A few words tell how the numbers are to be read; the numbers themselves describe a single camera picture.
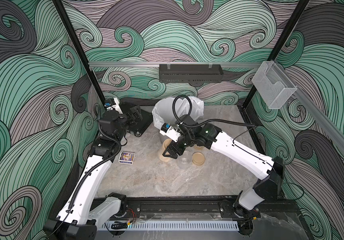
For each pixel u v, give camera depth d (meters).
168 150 0.61
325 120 0.60
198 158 0.92
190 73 0.95
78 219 0.36
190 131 0.53
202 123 0.54
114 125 0.49
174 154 0.62
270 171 0.41
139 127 1.04
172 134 0.63
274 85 0.78
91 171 0.42
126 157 0.90
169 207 0.74
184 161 0.84
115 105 0.59
